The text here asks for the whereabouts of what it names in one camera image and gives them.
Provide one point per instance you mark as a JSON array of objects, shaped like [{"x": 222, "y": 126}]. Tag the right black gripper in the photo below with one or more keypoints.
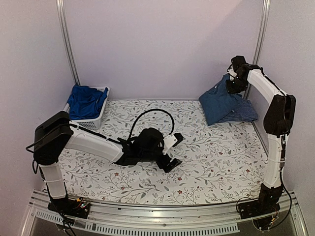
[{"x": 232, "y": 90}]

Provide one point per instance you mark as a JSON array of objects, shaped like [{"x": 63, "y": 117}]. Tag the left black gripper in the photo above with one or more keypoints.
[{"x": 163, "y": 163}]

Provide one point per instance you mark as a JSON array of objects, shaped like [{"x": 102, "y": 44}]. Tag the dark teal t-shirt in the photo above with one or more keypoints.
[{"x": 217, "y": 102}]

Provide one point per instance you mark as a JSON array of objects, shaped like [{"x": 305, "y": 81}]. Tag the bright blue garment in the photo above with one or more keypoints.
[{"x": 86, "y": 102}]

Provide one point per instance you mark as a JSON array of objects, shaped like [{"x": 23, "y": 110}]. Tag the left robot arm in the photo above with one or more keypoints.
[{"x": 60, "y": 132}]

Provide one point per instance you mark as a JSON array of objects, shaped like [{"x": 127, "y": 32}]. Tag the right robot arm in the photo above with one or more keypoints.
[{"x": 277, "y": 124}]

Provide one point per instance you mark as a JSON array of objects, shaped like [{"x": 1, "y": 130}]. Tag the white plastic laundry basket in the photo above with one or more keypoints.
[{"x": 91, "y": 123}]

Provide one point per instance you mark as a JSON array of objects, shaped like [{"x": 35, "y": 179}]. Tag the folded blue checkered shirt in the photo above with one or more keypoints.
[{"x": 244, "y": 111}]

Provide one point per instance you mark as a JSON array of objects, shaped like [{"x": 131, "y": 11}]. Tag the floral patterned table mat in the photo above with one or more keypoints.
[{"x": 220, "y": 163}]

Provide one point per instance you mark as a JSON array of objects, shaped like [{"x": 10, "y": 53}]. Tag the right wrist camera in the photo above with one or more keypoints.
[{"x": 231, "y": 71}]

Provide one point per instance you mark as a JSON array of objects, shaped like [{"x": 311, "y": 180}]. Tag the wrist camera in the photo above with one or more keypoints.
[
  {"x": 231, "y": 71},
  {"x": 171, "y": 141}
]

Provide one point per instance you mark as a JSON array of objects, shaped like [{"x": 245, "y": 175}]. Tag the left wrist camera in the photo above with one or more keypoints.
[{"x": 171, "y": 141}]

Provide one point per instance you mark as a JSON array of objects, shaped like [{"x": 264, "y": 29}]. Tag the right aluminium frame post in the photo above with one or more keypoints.
[{"x": 261, "y": 31}]

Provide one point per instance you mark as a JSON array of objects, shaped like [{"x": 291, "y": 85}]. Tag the aluminium frame post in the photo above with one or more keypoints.
[
  {"x": 261, "y": 31},
  {"x": 66, "y": 41}
]

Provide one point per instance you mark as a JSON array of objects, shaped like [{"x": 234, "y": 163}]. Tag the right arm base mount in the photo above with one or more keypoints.
[{"x": 249, "y": 208}]

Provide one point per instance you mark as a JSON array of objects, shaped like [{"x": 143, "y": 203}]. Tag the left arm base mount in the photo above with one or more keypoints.
[{"x": 79, "y": 207}]

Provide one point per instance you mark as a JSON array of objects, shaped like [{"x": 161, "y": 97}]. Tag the left aluminium frame post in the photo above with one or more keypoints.
[{"x": 66, "y": 41}]

